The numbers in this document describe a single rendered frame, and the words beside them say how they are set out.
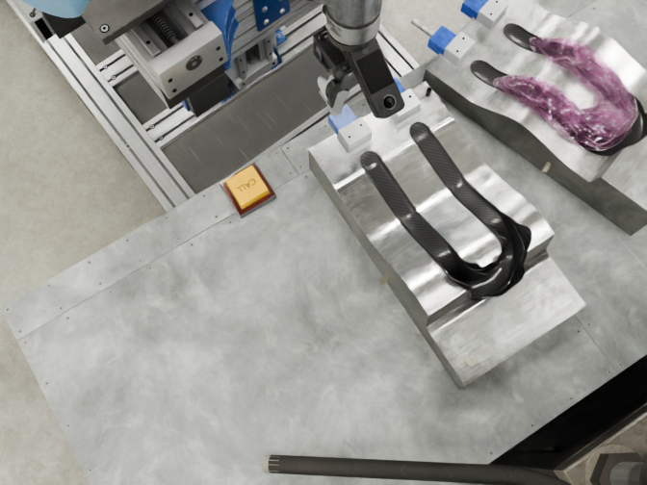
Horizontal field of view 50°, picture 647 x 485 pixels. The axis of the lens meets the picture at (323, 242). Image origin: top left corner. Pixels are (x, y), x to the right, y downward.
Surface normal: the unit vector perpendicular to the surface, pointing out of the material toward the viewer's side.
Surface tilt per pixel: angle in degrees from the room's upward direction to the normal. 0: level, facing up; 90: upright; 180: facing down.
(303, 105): 0
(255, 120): 0
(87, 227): 0
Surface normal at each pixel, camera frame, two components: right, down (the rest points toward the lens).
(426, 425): 0.00, -0.29
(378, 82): 0.26, 0.22
